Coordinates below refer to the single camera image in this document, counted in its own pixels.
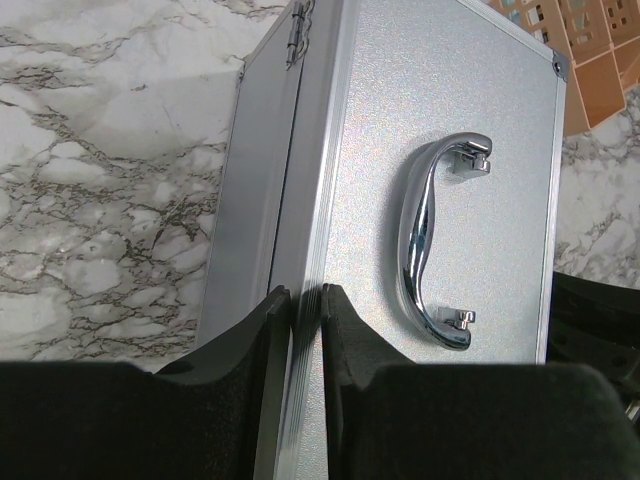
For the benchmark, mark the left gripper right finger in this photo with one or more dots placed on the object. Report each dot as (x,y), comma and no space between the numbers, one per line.
(390,418)

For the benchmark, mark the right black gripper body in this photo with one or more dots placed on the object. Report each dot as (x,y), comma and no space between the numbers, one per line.
(597,324)

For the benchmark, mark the peach file organizer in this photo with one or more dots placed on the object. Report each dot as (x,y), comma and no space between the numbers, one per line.
(600,39)

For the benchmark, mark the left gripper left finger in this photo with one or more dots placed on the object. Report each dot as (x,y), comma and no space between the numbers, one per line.
(212,414)

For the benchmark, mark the silver metal case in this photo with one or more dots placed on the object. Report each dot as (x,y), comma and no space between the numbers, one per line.
(408,151)

